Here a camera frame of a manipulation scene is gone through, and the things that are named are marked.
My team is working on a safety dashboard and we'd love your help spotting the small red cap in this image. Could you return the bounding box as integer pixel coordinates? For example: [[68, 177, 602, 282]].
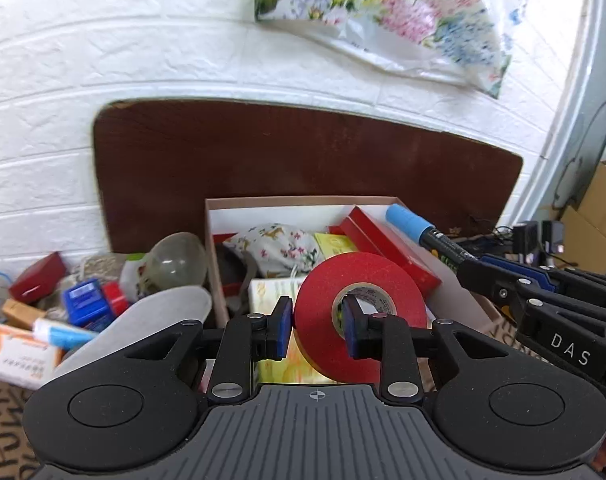
[[103, 281, 130, 319]]

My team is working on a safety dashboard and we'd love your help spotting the orange white box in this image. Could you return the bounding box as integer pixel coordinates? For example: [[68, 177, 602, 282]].
[[0, 322, 66, 392]]

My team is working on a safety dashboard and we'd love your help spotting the red tape roll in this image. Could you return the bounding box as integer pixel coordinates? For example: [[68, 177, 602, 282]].
[[294, 253, 428, 385]]

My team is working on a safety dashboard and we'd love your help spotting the floral plastic bag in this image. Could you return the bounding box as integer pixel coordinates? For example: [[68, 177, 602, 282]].
[[254, 0, 534, 100]]

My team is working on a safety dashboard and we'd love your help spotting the blue black marker pen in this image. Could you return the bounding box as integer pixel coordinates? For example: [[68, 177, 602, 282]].
[[385, 203, 480, 281]]

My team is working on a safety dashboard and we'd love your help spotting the large cardboard box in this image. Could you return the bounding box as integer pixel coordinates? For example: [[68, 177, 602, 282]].
[[548, 160, 606, 277]]

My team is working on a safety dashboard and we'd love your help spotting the grey shoe insole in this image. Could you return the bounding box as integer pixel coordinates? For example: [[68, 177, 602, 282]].
[[53, 285, 213, 387]]

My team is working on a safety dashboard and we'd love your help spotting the small brown cardboard box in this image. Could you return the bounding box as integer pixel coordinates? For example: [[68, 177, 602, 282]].
[[2, 299, 46, 331]]

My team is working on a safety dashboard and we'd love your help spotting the black power adapter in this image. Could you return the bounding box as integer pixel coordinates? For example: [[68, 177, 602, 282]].
[[542, 220, 567, 262], [513, 220, 542, 257]]

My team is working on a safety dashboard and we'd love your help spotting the brown wooden board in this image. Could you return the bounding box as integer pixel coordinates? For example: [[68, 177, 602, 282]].
[[92, 100, 524, 254]]

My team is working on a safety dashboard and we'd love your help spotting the white cardboard box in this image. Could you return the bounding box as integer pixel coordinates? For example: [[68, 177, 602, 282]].
[[204, 196, 504, 343]]

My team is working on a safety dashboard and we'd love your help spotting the patterned mat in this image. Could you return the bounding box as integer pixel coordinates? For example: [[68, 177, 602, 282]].
[[0, 375, 44, 480]]

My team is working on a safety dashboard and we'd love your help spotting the yellow packet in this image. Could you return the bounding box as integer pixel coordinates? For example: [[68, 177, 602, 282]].
[[313, 232, 360, 262]]

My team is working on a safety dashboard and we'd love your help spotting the dark red box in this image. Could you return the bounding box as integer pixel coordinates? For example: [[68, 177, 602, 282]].
[[9, 251, 68, 305]]

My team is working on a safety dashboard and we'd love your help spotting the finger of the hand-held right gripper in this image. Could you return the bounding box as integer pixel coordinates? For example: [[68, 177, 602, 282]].
[[478, 254, 606, 313], [456, 259, 536, 322]]

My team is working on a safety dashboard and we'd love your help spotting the white yellow tissue pack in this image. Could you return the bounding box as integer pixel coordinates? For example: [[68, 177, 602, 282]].
[[248, 277, 336, 386]]

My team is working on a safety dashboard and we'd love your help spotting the long red box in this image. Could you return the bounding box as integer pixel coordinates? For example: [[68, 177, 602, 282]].
[[339, 205, 442, 299]]

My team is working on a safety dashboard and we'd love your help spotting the beige twine bundle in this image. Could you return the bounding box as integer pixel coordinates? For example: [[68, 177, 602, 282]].
[[70, 254, 134, 282]]

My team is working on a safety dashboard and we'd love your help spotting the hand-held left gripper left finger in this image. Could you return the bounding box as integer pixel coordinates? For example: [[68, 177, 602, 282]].
[[125, 296, 293, 405]]

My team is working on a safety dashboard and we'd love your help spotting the white blue tube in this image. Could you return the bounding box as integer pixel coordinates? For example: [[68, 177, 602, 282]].
[[33, 319, 98, 349]]

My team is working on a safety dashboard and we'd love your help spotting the small blue box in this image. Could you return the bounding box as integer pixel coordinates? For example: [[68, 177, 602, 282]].
[[62, 279, 114, 334]]

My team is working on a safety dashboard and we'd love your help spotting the floral fabric pouch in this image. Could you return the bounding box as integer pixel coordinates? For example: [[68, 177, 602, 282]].
[[223, 223, 320, 279]]

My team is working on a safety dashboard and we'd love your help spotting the white green packet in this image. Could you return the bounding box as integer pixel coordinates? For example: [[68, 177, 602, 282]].
[[120, 254, 152, 302]]

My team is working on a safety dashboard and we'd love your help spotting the black cable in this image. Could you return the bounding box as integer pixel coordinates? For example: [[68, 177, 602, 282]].
[[456, 227, 516, 258]]

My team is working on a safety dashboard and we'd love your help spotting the clear light bulb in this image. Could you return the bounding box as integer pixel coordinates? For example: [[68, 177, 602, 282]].
[[145, 232, 209, 294]]

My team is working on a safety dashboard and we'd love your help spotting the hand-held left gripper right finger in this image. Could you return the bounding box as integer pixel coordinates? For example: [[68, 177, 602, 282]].
[[341, 295, 510, 406]]

